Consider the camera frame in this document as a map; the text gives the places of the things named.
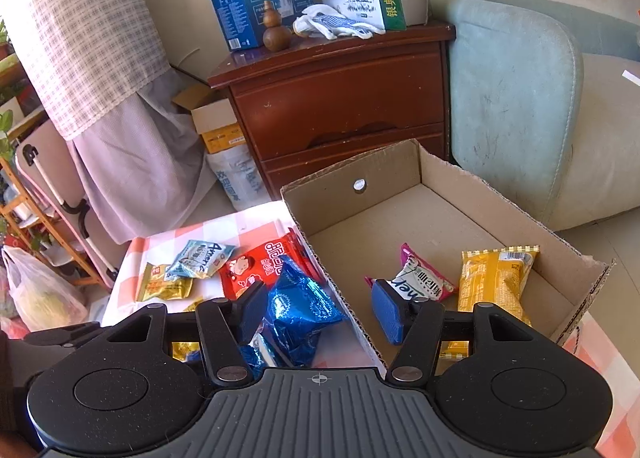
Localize yellow striped snack packet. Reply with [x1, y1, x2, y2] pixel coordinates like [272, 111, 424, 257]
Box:
[457, 245, 541, 327]

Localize brown wooden gourd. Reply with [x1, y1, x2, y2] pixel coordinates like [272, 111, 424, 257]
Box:
[262, 0, 294, 54]

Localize pink white snack packet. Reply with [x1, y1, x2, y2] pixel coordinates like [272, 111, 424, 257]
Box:
[365, 243, 459, 310]

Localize light blue sofa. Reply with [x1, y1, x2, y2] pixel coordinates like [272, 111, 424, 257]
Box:
[430, 0, 640, 234]

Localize orange checked tablecloth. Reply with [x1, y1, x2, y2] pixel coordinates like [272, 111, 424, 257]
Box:
[100, 201, 381, 369]

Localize white printed sack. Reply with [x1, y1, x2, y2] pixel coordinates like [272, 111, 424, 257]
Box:
[207, 143, 274, 212]

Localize red cartoon snack packet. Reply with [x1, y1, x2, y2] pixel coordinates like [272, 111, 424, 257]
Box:
[220, 231, 331, 302]

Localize small open cardboard box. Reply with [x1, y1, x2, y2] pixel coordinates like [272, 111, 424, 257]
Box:
[172, 83, 247, 155]

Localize white work gloves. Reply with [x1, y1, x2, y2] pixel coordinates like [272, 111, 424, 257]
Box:
[292, 3, 387, 42]

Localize gold snack packet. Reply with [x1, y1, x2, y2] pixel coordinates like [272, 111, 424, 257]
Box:
[135, 263, 195, 302]

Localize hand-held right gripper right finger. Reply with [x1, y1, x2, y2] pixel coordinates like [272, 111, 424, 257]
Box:
[370, 279, 544, 386]

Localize wooden rack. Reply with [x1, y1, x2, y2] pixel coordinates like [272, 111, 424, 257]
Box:
[0, 153, 108, 290]

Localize pink folding chair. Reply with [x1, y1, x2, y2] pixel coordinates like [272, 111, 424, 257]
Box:
[15, 118, 124, 290]

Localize brown wooden nightstand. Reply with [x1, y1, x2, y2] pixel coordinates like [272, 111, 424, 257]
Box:
[207, 21, 457, 201]

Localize white plastic bag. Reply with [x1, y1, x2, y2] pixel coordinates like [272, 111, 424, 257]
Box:
[2, 245, 89, 332]

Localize small light blue snack packet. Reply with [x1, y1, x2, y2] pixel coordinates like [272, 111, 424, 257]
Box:
[165, 239, 236, 280]

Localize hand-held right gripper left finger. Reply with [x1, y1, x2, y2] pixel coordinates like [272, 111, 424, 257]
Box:
[99, 281, 271, 386]

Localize plaid fabric cover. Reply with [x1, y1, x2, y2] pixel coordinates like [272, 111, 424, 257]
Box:
[0, 0, 174, 142]

